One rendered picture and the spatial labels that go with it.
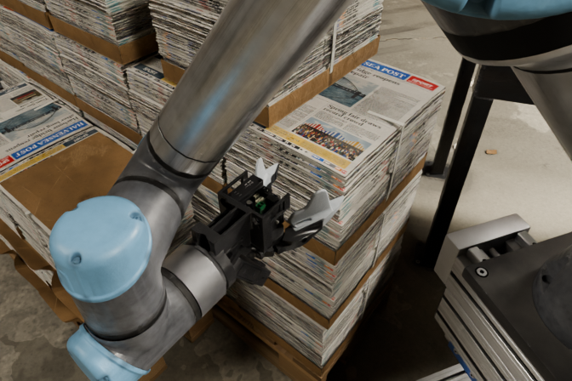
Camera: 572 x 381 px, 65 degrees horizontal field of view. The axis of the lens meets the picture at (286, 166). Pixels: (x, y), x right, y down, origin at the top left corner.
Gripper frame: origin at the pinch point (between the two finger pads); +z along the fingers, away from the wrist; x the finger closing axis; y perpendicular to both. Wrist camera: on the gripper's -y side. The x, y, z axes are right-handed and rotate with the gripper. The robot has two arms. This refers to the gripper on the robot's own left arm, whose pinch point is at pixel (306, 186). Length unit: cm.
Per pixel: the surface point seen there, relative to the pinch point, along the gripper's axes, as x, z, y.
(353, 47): 14.3, 36.3, 3.8
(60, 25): 79, 9, 1
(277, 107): 14.9, 12.2, 1.4
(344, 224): -2.5, 8.4, -13.7
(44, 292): 76, -22, -69
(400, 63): 71, 203, -85
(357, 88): 10.2, 32.4, -2.6
